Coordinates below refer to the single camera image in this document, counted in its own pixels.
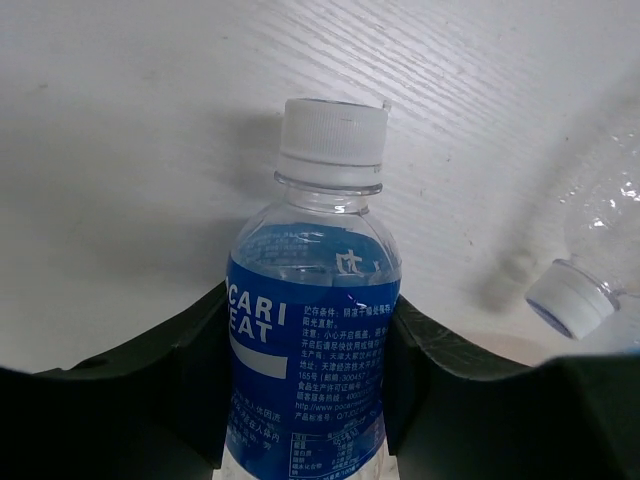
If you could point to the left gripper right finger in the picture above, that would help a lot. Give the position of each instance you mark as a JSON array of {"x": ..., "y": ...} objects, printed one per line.
[{"x": 454, "y": 410}]

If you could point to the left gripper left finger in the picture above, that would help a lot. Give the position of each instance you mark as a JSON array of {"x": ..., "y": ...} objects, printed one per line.
[{"x": 154, "y": 407}]

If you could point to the blue label Pocari bottle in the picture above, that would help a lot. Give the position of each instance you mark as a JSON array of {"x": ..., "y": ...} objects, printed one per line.
[{"x": 312, "y": 281}]

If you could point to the small blue label bottle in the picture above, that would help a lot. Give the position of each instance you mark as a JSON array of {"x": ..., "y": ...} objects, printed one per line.
[{"x": 591, "y": 297}]

